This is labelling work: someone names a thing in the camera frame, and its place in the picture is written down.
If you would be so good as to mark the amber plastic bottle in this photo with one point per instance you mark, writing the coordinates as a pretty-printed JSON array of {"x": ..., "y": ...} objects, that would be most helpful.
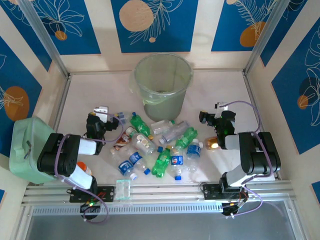
[{"x": 212, "y": 143}]

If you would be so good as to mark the small clear plastic box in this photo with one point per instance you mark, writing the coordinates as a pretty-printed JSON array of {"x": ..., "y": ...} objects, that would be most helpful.
[{"x": 123, "y": 188}]

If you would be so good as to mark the long aluminium base rail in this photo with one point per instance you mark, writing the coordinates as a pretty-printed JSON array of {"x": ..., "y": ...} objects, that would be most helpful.
[{"x": 162, "y": 192}]

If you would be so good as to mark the light green plastic container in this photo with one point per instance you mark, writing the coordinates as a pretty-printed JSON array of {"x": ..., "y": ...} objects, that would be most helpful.
[{"x": 25, "y": 130}]

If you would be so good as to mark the clear bottle grey label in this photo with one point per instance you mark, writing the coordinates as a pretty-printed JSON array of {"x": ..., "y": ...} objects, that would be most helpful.
[{"x": 175, "y": 133}]

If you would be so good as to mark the cola bottle blue label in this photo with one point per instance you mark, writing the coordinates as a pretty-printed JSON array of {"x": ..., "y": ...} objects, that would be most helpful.
[{"x": 176, "y": 160}]

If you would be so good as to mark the green soda bottle yellow cap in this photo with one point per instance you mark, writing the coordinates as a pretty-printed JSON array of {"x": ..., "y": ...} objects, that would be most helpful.
[
  {"x": 161, "y": 162},
  {"x": 140, "y": 126},
  {"x": 186, "y": 137}
]

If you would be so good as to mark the small clear plastic bottle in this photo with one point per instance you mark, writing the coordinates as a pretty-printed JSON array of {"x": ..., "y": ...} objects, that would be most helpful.
[{"x": 126, "y": 118}]

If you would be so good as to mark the crushed clear plastic bottle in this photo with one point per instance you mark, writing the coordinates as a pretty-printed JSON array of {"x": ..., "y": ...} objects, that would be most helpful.
[{"x": 117, "y": 155}]

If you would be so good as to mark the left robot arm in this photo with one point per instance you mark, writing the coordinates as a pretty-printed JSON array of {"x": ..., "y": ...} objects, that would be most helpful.
[{"x": 57, "y": 155}]

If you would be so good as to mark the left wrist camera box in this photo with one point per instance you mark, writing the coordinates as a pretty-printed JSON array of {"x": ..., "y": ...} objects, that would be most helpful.
[{"x": 101, "y": 112}]

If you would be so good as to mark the blue label bottle white cap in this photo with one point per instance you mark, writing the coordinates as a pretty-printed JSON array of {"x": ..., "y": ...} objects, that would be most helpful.
[
  {"x": 125, "y": 167},
  {"x": 193, "y": 151}
]

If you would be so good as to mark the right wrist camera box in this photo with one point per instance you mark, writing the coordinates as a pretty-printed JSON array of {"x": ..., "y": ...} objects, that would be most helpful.
[{"x": 222, "y": 106}]

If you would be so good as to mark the aluminium frame post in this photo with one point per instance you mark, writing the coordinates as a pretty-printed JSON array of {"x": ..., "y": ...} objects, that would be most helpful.
[
  {"x": 42, "y": 35},
  {"x": 265, "y": 35}
]

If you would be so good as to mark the translucent green trash bin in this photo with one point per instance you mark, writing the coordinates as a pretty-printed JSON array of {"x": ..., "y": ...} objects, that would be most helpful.
[{"x": 165, "y": 110}]

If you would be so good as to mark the clear bottle blue cap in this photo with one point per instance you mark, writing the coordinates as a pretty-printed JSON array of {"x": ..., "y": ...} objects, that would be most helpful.
[{"x": 143, "y": 145}]

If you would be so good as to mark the orange cap bottle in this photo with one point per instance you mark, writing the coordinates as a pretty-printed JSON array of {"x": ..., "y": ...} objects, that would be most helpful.
[{"x": 83, "y": 167}]

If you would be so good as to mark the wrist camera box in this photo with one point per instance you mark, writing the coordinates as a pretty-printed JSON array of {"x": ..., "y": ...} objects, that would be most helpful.
[
  {"x": 222, "y": 106},
  {"x": 101, "y": 112}
]

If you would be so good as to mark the green bin liner bag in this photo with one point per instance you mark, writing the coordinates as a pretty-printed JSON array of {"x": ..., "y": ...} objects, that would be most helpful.
[{"x": 133, "y": 86}]

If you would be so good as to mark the aluminium table edge rail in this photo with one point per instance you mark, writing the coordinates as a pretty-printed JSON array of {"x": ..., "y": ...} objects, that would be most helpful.
[
  {"x": 250, "y": 95},
  {"x": 63, "y": 100}
]

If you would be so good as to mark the brown label plastic bottle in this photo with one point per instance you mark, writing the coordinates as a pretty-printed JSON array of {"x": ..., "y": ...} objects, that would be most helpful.
[{"x": 125, "y": 140}]

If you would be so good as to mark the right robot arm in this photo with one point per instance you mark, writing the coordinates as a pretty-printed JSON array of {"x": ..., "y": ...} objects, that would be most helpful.
[{"x": 260, "y": 155}]

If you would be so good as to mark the clear square bottle green collar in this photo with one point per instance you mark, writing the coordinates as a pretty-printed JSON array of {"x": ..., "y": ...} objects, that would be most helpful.
[{"x": 160, "y": 127}]

